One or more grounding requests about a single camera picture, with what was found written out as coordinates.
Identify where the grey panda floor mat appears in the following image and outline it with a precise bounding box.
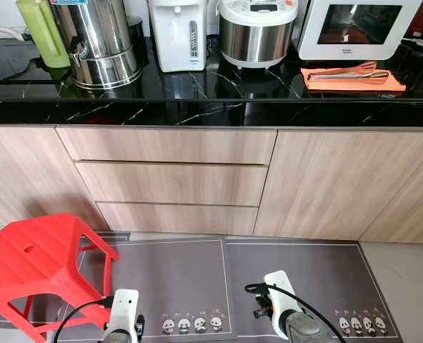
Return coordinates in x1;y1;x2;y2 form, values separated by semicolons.
224;239;404;341
0;230;235;342

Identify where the wooden drawer front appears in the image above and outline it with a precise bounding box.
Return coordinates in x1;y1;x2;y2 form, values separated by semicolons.
96;202;261;237
56;127;278;166
74;161;269;208

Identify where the red plastic stool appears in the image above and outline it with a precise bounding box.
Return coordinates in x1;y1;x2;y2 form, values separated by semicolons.
0;212;120;342

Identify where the wooden cabinet door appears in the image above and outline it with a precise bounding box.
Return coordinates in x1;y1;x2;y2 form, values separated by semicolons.
0;126;109;231
253;129;423;242
358;143;423;245

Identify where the orange cloth mat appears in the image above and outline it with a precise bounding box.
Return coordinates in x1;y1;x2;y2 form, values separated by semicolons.
302;66;407;94

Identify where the white microwave oven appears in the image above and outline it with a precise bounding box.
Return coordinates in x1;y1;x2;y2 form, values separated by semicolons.
298;0;422;61

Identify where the silver white rice cooker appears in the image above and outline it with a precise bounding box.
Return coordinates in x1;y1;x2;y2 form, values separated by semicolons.
218;0;299;69

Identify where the white electric thermo pot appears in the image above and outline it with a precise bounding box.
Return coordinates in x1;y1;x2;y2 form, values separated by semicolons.
148;0;209;73

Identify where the stainless steel water urn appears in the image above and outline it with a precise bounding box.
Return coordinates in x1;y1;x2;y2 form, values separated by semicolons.
49;0;143;91

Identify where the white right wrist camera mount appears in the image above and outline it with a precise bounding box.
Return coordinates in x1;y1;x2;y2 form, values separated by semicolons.
263;270;302;322

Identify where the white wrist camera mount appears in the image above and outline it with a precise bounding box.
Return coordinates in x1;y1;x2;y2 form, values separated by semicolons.
101;289;141;337
263;270;302;322

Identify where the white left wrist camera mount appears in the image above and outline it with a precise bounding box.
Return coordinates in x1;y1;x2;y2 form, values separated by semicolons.
101;289;141;337

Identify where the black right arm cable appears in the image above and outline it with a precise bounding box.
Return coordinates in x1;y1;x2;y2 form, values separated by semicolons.
244;282;359;343

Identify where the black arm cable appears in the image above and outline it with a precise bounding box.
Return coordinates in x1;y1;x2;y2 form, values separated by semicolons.
244;282;359;343
52;297;116;343

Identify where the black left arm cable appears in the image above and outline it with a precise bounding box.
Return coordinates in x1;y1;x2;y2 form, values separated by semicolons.
52;297;116;343

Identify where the white power cord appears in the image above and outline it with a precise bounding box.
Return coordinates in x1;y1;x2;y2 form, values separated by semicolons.
0;26;28;41

